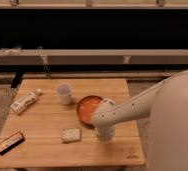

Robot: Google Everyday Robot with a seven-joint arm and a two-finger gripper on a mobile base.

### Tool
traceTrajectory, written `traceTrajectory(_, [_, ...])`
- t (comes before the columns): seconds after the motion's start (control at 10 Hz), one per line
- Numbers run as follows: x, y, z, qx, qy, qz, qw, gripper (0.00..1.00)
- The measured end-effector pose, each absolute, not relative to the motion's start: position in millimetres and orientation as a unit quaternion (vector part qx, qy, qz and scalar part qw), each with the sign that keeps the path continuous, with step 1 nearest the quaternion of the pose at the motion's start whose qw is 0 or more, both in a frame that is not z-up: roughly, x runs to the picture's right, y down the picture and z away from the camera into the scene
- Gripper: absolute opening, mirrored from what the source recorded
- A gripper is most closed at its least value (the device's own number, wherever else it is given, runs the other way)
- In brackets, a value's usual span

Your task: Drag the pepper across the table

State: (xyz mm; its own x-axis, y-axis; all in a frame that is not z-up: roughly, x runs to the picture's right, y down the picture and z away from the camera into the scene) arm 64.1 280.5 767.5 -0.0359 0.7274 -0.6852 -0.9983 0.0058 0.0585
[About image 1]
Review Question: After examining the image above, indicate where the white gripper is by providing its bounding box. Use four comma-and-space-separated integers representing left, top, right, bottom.
95, 126, 115, 143

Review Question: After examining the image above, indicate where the white sponge block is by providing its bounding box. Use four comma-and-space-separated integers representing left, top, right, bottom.
61, 128, 81, 143

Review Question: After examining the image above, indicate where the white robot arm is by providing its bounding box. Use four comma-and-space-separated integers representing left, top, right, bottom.
91, 70, 188, 171

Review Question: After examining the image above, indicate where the orange bowl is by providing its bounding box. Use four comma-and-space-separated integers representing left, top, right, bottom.
76, 95, 102, 125

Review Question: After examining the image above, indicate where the translucent plastic cup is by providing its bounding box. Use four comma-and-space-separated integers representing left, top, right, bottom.
56, 83, 73, 105

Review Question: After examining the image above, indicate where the wooden table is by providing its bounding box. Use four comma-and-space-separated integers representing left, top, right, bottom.
0, 79, 145, 168

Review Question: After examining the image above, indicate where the white plastic bottle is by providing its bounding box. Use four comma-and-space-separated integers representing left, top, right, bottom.
11, 89, 42, 115

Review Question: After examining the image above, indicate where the dark snack bar package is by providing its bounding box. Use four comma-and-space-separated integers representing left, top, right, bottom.
0, 131, 25, 155

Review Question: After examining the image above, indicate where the black table leg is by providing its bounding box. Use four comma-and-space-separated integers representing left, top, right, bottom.
11, 72, 24, 88

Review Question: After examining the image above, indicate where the grey horizontal rail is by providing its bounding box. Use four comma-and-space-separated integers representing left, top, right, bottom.
0, 48, 188, 65

